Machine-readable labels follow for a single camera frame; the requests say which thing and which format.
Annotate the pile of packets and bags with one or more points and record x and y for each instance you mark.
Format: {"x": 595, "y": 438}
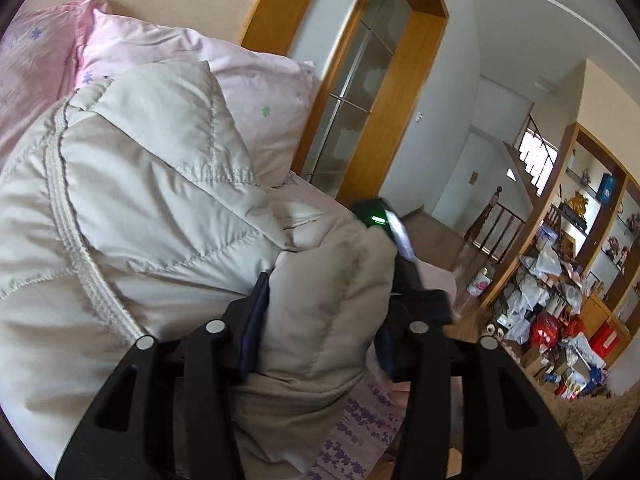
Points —
{"x": 555, "y": 320}

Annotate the wooden framed glass door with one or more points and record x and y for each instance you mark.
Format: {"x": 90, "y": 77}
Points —
{"x": 385, "y": 85}

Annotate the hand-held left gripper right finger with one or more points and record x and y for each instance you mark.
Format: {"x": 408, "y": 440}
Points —
{"x": 387, "y": 352}

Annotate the low wooden cabinet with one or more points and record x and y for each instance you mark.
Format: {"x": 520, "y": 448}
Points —
{"x": 435, "y": 235}

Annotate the wooden display shelf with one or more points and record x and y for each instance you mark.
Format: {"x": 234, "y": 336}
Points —
{"x": 595, "y": 170}

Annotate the cream shaggy fleece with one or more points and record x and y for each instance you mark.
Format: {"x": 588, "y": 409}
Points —
{"x": 600, "y": 435}

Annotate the pale pink floral pillow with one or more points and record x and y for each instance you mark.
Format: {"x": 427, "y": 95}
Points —
{"x": 250, "y": 95}

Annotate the golden figurine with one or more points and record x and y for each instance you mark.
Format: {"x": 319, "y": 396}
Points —
{"x": 580, "y": 202}

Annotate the wooden stair railing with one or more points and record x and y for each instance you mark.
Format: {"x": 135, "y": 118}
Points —
{"x": 492, "y": 225}

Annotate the barred window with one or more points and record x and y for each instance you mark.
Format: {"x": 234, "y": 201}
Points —
{"x": 537, "y": 157}

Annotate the blue box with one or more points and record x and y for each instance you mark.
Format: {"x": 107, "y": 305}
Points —
{"x": 606, "y": 188}

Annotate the beige puffer jacket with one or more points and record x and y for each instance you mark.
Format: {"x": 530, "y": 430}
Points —
{"x": 150, "y": 185}

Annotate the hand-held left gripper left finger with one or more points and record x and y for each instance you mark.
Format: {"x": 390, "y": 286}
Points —
{"x": 252, "y": 330}

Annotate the pink floral bed sheet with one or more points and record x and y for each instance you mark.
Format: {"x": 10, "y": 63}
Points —
{"x": 360, "y": 420}

